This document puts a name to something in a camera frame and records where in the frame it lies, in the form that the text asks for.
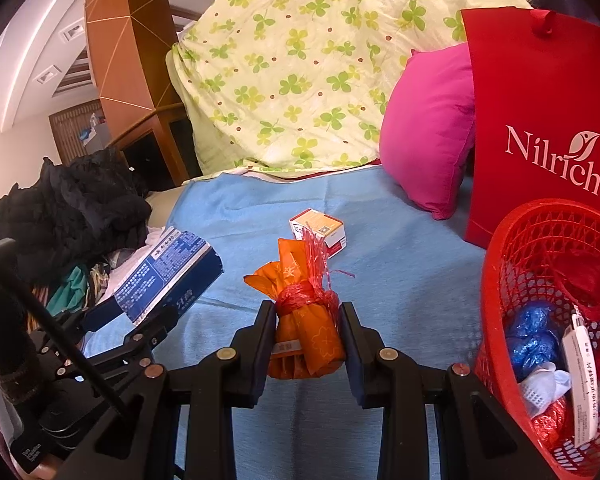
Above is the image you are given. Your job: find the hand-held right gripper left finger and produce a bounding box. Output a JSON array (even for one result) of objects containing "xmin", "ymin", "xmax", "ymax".
[{"xmin": 62, "ymin": 300, "xmax": 279, "ymax": 480}]

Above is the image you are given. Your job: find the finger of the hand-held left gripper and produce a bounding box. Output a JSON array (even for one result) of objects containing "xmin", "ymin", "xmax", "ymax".
[{"xmin": 30, "ymin": 305, "xmax": 183, "ymax": 393}]

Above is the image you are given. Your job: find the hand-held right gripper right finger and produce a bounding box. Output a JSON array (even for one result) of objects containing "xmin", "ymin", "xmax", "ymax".
[{"xmin": 337, "ymin": 301, "xmax": 548, "ymax": 480}]

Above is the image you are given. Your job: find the orange packet with red string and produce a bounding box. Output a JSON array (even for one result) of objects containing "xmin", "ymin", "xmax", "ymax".
[{"xmin": 243, "ymin": 230, "xmax": 356, "ymax": 381}]

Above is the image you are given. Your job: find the blue carton box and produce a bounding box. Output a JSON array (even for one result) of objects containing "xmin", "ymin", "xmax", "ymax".
[{"xmin": 114, "ymin": 227, "xmax": 224, "ymax": 326}]

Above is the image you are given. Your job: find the orange white medicine box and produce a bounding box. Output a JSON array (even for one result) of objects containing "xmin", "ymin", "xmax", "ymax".
[{"xmin": 288, "ymin": 208, "xmax": 348, "ymax": 259}]

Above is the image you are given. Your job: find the red plastic basket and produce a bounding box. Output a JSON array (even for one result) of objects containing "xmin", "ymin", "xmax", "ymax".
[{"xmin": 472, "ymin": 199, "xmax": 600, "ymax": 480}]

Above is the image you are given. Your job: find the blue plastic bag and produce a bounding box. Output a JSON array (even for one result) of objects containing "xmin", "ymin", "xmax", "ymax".
[{"xmin": 506, "ymin": 302, "xmax": 563, "ymax": 378}]

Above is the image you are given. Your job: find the white tissue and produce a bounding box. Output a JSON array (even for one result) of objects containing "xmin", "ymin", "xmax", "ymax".
[{"xmin": 519, "ymin": 364, "xmax": 573, "ymax": 417}]

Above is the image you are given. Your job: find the small red plastic bag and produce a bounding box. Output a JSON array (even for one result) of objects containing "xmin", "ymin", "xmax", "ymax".
[{"xmin": 530, "ymin": 395, "xmax": 573, "ymax": 453}]

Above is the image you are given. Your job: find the large red plastic bag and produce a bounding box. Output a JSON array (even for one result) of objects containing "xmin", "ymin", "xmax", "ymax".
[{"xmin": 550, "ymin": 250, "xmax": 600, "ymax": 326}]

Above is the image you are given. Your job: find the light blue towel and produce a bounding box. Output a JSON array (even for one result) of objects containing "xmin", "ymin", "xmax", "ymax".
[{"xmin": 82, "ymin": 165, "xmax": 501, "ymax": 480}]

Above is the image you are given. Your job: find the teal cloth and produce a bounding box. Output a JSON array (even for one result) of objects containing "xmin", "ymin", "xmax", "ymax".
[{"xmin": 45, "ymin": 266, "xmax": 88, "ymax": 318}]

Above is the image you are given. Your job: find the beige mattress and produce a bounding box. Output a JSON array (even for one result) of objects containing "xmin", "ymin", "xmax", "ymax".
[{"xmin": 145, "ymin": 187, "xmax": 191, "ymax": 231}]

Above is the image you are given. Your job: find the black clothing pile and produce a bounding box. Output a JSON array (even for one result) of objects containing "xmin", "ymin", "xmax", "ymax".
[{"xmin": 0, "ymin": 149, "xmax": 153, "ymax": 291}]

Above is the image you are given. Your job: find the dark wooden cabinet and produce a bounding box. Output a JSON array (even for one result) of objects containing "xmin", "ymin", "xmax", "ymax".
[{"xmin": 107, "ymin": 105, "xmax": 203, "ymax": 193}]

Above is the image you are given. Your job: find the pink pillow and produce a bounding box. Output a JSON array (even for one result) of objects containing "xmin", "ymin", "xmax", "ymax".
[{"xmin": 378, "ymin": 42, "xmax": 478, "ymax": 221}]

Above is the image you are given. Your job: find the brown bamboo curtain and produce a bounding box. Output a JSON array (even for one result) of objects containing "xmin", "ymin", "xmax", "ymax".
[{"xmin": 47, "ymin": 100, "xmax": 111, "ymax": 161}]

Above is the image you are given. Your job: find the clover print quilt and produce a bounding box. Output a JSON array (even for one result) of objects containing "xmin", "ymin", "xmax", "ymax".
[{"xmin": 165, "ymin": 0, "xmax": 533, "ymax": 176}]

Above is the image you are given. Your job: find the red paper bag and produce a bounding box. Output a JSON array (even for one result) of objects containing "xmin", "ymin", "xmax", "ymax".
[{"xmin": 460, "ymin": 6, "xmax": 600, "ymax": 251}]

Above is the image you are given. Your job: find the black cable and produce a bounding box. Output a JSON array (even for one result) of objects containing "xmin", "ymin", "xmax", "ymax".
[{"xmin": 0, "ymin": 247, "xmax": 133, "ymax": 418}]

